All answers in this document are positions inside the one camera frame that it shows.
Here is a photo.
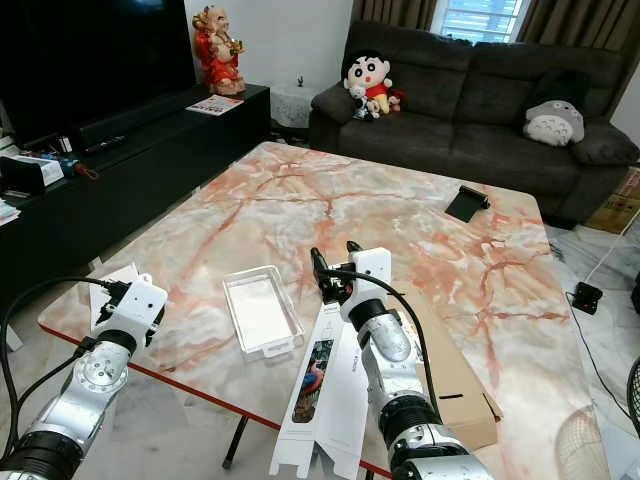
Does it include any black box with white label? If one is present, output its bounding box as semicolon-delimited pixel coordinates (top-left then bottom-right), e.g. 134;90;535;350
2;153;66;196

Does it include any marble pattern folding table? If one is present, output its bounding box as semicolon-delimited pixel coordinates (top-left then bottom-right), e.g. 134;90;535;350
38;140;601;480

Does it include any grey standing fan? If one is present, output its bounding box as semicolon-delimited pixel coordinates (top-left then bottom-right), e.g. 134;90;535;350
555;352;640;480

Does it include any white phone box sleeve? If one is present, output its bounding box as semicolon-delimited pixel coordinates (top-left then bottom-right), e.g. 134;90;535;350
268;298;371;480

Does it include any brown cardboard carton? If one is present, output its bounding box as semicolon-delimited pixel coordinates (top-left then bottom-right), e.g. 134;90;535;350
585;165;640;236

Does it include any window with blinds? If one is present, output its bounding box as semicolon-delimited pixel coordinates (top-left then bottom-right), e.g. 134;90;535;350
435;0;526;43

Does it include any white paper card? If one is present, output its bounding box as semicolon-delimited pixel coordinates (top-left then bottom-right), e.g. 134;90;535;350
88;262;141;321

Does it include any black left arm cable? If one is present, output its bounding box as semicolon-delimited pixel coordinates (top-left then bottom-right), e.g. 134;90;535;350
0;276;116;461

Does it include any cartoon boy plush doll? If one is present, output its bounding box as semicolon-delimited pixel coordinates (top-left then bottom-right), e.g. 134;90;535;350
343;50;406;121

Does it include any black remote control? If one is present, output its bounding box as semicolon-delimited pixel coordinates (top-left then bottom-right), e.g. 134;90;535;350
85;135;129;155

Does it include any white covered side table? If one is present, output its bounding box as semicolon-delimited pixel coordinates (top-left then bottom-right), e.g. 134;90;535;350
270;80;319;129

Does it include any black power adapter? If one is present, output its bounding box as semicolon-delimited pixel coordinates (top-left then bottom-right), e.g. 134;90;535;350
573;283;604;316

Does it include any dark brown fabric sofa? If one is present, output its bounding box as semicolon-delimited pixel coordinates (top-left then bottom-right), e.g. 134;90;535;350
308;20;640;229

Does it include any black phone stand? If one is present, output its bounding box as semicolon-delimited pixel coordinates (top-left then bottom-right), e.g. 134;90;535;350
445;184;491;223

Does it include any black flat television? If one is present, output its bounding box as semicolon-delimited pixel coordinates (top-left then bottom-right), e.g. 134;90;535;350
0;0;199;141

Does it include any black television console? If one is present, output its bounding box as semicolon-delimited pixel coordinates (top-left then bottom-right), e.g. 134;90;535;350
0;83;271;311

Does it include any grey Totoro plush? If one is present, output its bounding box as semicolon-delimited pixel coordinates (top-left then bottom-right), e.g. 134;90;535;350
523;98;587;148

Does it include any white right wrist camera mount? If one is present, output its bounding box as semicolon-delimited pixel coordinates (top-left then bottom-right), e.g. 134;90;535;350
345;248;393;306

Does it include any red and white booklet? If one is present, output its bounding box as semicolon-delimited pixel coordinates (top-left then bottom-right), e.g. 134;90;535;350
186;95;245;117

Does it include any blue and orange keychain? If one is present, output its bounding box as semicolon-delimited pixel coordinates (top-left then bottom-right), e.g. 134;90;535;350
50;152;101;181

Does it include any brown curtain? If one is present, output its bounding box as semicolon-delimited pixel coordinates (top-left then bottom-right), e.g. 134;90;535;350
518;0;640;61
350;0;446;31

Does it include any red and gold figurine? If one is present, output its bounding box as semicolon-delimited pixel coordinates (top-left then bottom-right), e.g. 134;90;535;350
193;5;247;97

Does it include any clear plastic tray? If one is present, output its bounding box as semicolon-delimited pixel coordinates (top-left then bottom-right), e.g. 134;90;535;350
222;265;306;359

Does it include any black soundbar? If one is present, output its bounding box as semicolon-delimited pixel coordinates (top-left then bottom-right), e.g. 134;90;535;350
75;88;199;149

